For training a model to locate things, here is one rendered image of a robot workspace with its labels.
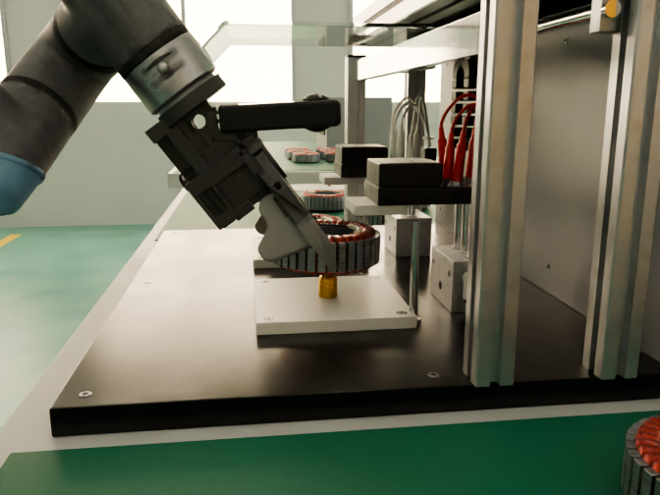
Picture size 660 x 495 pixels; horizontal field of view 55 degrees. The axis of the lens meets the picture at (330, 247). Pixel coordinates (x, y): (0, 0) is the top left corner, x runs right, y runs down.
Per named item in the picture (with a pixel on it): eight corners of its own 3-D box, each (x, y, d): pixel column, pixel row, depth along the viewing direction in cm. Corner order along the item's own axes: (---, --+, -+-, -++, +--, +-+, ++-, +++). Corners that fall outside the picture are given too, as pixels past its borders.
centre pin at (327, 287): (319, 299, 64) (319, 273, 64) (317, 293, 66) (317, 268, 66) (338, 298, 65) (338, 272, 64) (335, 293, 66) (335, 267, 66)
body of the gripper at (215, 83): (226, 221, 66) (150, 127, 63) (292, 172, 66) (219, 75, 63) (224, 237, 59) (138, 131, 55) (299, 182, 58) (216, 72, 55)
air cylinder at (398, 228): (395, 257, 87) (396, 217, 86) (383, 246, 94) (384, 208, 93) (430, 255, 88) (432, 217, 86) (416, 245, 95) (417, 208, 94)
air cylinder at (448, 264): (450, 313, 63) (452, 260, 62) (428, 292, 71) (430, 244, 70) (498, 311, 64) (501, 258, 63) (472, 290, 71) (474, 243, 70)
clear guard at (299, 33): (174, 77, 70) (171, 19, 68) (192, 83, 93) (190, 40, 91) (460, 78, 74) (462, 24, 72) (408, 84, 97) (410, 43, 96)
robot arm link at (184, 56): (192, 35, 61) (187, 27, 53) (222, 76, 63) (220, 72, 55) (132, 82, 62) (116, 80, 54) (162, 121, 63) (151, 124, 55)
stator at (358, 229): (271, 278, 58) (271, 239, 58) (267, 250, 69) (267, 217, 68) (390, 276, 60) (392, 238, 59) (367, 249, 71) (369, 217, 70)
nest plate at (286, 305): (256, 335, 57) (255, 322, 57) (253, 289, 72) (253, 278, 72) (416, 328, 59) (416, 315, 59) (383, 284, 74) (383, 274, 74)
